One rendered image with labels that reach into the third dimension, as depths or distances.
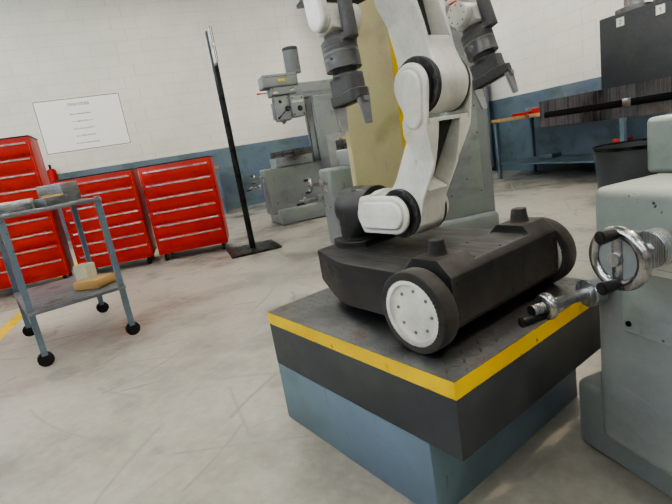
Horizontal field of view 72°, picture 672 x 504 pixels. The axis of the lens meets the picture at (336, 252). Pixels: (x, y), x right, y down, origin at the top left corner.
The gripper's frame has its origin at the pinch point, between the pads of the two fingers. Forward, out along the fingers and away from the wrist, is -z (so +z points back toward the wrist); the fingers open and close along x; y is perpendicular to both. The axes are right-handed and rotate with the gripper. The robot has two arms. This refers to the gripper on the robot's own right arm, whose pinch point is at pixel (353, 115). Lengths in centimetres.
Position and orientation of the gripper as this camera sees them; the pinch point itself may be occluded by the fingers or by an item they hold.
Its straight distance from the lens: 119.5
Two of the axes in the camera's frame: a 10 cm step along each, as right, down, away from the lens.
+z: -2.1, -9.6, -1.6
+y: 8.3, -2.6, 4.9
